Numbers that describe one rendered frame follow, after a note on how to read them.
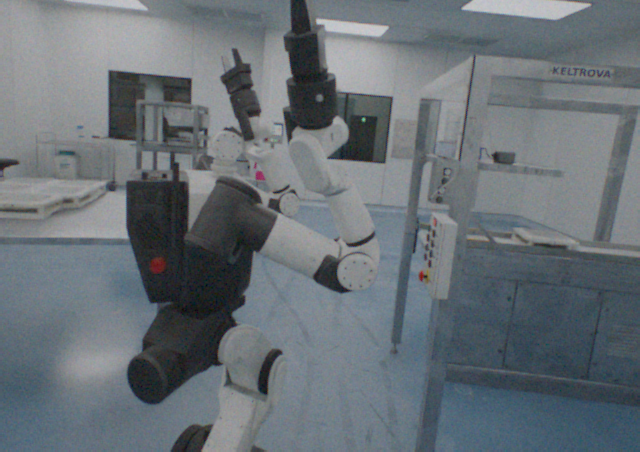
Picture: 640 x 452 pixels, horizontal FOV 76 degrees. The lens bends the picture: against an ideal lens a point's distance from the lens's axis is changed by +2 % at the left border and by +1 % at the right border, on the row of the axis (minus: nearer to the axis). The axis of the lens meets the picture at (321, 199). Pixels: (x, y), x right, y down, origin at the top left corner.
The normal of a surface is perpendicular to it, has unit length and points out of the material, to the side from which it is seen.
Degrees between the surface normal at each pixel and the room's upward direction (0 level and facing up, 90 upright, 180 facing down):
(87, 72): 90
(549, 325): 90
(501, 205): 90
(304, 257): 98
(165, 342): 45
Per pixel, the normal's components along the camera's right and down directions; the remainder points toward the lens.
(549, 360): -0.07, 0.16
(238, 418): -0.18, -0.65
